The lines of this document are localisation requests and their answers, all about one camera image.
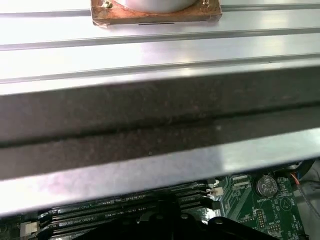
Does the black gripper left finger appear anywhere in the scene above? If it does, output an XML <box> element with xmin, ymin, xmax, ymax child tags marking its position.
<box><xmin>83</xmin><ymin>194</ymin><xmax>174</xmax><ymax>240</ymax></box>

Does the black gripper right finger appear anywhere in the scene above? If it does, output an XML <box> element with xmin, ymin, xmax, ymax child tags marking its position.
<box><xmin>172</xmin><ymin>194</ymin><xmax>310</xmax><ymax>240</ymax></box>

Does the black RAM slot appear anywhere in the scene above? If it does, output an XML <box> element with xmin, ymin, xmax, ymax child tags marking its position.
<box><xmin>37</xmin><ymin>224</ymin><xmax>106</xmax><ymax>240</ymax></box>
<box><xmin>49</xmin><ymin>183</ymin><xmax>209</xmax><ymax>213</ymax></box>
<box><xmin>49</xmin><ymin>194</ymin><xmax>215</xmax><ymax>225</ymax></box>
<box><xmin>39</xmin><ymin>212</ymin><xmax>161</xmax><ymax>233</ymax></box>

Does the green motherboard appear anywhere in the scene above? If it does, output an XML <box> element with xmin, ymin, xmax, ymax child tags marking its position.
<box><xmin>0</xmin><ymin>173</ymin><xmax>311</xmax><ymax>240</ymax></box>

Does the white board connector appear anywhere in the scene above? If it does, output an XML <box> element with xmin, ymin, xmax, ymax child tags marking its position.
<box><xmin>206</xmin><ymin>186</ymin><xmax>224</xmax><ymax>198</ymax></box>

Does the silver coin cell battery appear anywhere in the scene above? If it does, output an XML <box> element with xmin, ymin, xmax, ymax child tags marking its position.
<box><xmin>254</xmin><ymin>174</ymin><xmax>279</xmax><ymax>198</ymax></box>

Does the black PC case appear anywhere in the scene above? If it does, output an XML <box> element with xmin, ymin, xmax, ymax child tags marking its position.
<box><xmin>0</xmin><ymin>64</ymin><xmax>320</xmax><ymax>219</ymax></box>

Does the square brown base plate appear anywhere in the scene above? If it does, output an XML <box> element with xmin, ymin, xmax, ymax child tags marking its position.
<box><xmin>90</xmin><ymin>0</ymin><xmax>223</xmax><ymax>29</ymax></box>

